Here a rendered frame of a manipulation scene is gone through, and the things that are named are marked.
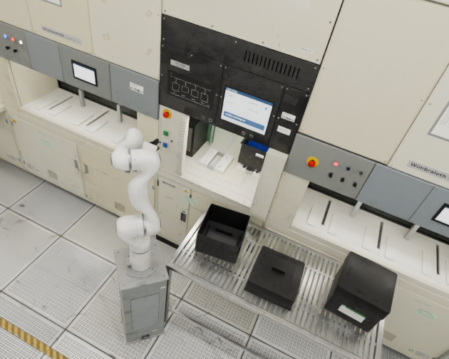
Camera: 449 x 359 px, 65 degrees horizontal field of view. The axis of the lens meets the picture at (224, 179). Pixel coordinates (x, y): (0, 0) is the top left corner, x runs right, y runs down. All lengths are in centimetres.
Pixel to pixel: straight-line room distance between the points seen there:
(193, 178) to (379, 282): 137
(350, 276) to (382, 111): 91
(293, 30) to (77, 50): 143
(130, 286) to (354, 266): 129
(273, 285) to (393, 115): 111
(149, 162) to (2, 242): 206
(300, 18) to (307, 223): 132
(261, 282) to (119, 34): 166
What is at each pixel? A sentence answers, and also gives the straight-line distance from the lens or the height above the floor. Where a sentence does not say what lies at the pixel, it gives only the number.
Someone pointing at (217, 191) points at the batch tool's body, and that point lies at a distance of 249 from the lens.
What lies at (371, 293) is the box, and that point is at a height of 101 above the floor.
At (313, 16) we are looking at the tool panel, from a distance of 176.
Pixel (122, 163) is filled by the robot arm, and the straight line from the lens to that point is 166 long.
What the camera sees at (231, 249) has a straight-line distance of 215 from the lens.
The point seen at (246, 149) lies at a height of 108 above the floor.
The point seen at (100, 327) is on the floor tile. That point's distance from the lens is 289.
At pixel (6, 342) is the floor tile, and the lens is 300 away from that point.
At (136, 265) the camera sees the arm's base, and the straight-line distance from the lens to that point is 212.
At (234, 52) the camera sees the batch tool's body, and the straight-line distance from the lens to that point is 193.
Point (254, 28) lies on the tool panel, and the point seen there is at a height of 203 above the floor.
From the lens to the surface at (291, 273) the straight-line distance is 219.
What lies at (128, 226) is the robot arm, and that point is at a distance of 186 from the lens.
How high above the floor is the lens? 261
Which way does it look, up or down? 42 degrees down
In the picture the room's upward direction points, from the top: 12 degrees clockwise
